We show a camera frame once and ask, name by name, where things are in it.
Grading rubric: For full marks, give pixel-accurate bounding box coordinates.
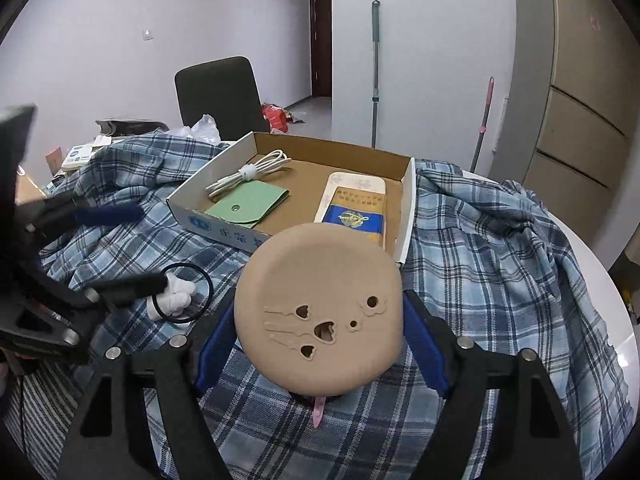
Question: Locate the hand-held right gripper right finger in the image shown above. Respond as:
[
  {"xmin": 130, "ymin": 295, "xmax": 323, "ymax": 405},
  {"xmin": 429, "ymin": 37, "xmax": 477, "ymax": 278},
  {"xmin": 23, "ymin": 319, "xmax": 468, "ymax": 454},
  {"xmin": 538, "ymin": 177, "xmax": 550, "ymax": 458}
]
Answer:
[{"xmin": 400, "ymin": 289, "xmax": 586, "ymax": 480}]

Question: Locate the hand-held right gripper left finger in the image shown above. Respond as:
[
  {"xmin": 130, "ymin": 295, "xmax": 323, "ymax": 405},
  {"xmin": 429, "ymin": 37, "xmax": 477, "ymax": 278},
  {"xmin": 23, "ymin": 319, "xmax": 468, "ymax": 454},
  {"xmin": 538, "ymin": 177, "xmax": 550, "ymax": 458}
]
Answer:
[{"xmin": 55, "ymin": 305, "xmax": 241, "ymax": 480}]

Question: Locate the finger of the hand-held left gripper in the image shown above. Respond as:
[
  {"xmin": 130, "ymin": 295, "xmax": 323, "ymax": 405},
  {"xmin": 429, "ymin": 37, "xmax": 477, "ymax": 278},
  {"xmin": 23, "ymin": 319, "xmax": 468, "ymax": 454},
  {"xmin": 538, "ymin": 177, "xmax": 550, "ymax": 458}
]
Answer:
[
  {"xmin": 82, "ymin": 270, "xmax": 171, "ymax": 311},
  {"xmin": 22, "ymin": 192, "xmax": 147, "ymax": 243}
]

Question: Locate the black hair tie with charm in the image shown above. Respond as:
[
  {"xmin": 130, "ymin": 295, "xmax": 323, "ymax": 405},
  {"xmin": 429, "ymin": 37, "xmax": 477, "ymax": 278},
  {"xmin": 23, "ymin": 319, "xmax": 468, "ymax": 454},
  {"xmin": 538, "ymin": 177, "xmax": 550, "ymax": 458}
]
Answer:
[{"xmin": 150, "ymin": 262, "xmax": 215, "ymax": 324}]

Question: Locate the round tan soft case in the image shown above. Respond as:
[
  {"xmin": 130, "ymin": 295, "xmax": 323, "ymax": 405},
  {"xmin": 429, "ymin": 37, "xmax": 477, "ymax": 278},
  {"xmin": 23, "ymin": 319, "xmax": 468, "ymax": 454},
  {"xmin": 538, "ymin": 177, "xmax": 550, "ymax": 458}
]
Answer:
[{"xmin": 233, "ymin": 223, "xmax": 405, "ymax": 397}]

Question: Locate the green snap pouch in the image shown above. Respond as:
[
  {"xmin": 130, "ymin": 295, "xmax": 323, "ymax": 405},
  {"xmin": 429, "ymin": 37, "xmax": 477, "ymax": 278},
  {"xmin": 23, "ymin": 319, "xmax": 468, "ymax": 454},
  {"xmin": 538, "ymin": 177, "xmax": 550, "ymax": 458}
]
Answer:
[{"xmin": 204, "ymin": 182, "xmax": 291, "ymax": 228}]

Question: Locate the white cable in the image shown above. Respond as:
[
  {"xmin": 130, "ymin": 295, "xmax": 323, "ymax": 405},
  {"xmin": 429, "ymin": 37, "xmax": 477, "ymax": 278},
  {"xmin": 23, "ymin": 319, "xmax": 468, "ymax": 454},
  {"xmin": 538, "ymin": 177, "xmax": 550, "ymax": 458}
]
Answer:
[{"xmin": 205, "ymin": 149, "xmax": 293, "ymax": 200}]

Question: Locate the cardboard box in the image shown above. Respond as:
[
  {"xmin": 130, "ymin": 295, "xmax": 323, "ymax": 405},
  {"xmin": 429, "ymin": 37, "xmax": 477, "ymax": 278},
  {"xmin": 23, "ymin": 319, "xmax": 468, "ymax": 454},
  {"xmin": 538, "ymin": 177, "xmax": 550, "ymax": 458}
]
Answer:
[{"xmin": 166, "ymin": 131, "xmax": 417, "ymax": 266}]

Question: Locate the white printed box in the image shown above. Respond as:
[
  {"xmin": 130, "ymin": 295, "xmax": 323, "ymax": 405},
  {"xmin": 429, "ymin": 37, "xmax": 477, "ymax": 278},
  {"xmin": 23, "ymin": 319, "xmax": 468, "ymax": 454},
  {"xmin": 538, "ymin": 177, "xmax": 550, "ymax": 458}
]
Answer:
[{"xmin": 62, "ymin": 142, "xmax": 113, "ymax": 170}]

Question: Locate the brown cardboard piece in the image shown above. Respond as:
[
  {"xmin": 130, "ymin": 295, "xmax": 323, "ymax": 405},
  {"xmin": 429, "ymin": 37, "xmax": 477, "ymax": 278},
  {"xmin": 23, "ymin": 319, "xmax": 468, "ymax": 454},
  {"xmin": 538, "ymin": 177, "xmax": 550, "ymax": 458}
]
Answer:
[{"xmin": 45, "ymin": 146, "xmax": 65, "ymax": 177}]

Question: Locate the black folder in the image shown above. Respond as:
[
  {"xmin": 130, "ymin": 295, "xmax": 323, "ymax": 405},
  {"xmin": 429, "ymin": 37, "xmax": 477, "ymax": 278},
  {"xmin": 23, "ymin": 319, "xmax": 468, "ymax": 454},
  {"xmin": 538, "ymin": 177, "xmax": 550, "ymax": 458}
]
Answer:
[{"xmin": 95, "ymin": 117, "xmax": 171, "ymax": 138}]

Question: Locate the blue plaid cloth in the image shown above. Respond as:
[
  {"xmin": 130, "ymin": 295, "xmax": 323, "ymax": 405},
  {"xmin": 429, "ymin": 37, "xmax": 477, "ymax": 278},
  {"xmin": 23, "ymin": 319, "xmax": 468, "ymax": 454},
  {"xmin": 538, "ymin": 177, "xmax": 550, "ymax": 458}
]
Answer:
[{"xmin": 0, "ymin": 127, "xmax": 636, "ymax": 480}]

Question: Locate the white plastic bag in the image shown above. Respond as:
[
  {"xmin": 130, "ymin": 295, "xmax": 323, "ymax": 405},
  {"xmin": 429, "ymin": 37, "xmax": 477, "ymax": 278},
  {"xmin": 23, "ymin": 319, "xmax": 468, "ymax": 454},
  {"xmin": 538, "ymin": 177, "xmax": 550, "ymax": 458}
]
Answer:
[{"xmin": 170, "ymin": 114, "xmax": 222, "ymax": 145}]

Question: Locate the black chair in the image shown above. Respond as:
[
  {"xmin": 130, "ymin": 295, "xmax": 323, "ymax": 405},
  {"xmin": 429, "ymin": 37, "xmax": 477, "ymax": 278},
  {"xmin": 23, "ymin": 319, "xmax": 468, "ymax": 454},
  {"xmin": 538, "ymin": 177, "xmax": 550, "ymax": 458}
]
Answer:
[{"xmin": 174, "ymin": 56, "xmax": 268, "ymax": 136}]

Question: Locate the red plastic bag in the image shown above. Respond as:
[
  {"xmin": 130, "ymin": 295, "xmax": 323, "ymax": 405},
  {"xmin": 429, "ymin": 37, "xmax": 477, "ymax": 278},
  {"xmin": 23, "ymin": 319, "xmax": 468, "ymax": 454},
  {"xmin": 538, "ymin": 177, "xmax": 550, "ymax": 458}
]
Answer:
[{"xmin": 261, "ymin": 102, "xmax": 291, "ymax": 133}]

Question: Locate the dark wooden door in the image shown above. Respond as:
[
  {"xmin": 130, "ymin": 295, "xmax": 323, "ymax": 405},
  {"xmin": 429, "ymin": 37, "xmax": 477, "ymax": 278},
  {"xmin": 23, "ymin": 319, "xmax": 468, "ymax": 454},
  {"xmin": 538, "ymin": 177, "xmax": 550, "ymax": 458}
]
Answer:
[{"xmin": 308, "ymin": 0, "xmax": 332, "ymax": 98}]

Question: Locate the gold refrigerator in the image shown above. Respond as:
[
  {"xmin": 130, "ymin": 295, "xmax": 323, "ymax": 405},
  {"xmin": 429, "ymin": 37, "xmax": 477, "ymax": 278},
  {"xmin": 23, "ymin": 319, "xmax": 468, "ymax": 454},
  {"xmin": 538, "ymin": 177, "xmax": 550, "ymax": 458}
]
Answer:
[{"xmin": 492, "ymin": 0, "xmax": 640, "ymax": 256}]

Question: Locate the pink broom handle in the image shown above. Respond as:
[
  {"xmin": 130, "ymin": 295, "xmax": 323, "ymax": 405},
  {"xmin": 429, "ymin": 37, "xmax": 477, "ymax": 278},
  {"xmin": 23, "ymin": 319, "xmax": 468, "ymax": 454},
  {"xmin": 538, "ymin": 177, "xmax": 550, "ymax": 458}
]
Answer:
[{"xmin": 469, "ymin": 76, "xmax": 496, "ymax": 173}]

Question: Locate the grey mop handle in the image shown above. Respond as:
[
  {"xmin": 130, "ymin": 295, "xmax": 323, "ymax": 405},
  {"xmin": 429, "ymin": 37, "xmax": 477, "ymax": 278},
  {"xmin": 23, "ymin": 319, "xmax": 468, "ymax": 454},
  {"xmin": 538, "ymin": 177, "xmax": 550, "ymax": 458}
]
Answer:
[{"xmin": 370, "ymin": 1, "xmax": 382, "ymax": 148}]

